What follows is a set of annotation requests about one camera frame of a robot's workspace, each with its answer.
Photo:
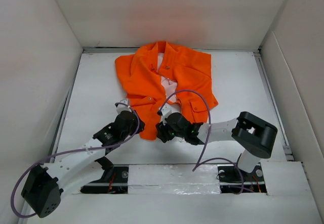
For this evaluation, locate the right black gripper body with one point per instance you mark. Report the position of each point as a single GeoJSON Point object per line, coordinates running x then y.
{"type": "Point", "coordinates": [179, 134]}

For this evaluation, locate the orange zip jacket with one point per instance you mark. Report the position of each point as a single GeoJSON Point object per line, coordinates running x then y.
{"type": "Point", "coordinates": [165, 72]}

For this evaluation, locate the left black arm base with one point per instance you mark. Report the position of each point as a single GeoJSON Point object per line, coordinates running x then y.
{"type": "Point", "coordinates": [114, 179]}

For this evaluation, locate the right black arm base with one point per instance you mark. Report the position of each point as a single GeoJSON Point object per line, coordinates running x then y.
{"type": "Point", "coordinates": [231, 181]}

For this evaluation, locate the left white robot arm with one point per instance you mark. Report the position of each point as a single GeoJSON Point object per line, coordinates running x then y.
{"type": "Point", "coordinates": [46, 185]}

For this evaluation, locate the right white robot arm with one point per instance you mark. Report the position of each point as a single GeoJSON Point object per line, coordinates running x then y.
{"type": "Point", "coordinates": [254, 134]}

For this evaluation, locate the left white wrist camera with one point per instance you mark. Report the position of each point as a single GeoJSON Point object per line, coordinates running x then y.
{"type": "Point", "coordinates": [123, 105]}

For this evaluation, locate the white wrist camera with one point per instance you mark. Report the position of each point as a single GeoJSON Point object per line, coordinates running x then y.
{"type": "Point", "coordinates": [123, 105]}
{"type": "Point", "coordinates": [165, 110]}

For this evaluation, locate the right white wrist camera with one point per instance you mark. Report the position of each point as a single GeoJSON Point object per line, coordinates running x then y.
{"type": "Point", "coordinates": [165, 110]}

